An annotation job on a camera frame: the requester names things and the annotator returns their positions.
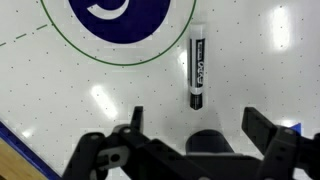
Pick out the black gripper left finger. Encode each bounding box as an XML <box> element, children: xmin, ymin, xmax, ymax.
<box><xmin>61</xmin><ymin>105</ymin><xmax>158</xmax><ymax>180</ymax></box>

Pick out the black and white marker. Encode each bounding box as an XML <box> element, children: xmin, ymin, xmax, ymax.
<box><xmin>189</xmin><ymin>24</ymin><xmax>206</xmax><ymax>110</ymax></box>

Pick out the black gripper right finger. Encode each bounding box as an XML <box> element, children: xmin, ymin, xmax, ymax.
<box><xmin>241</xmin><ymin>107</ymin><xmax>320</xmax><ymax>180</ymax></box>

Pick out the air hockey table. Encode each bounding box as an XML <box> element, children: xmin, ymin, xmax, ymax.
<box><xmin>0</xmin><ymin>0</ymin><xmax>320</xmax><ymax>174</ymax></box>

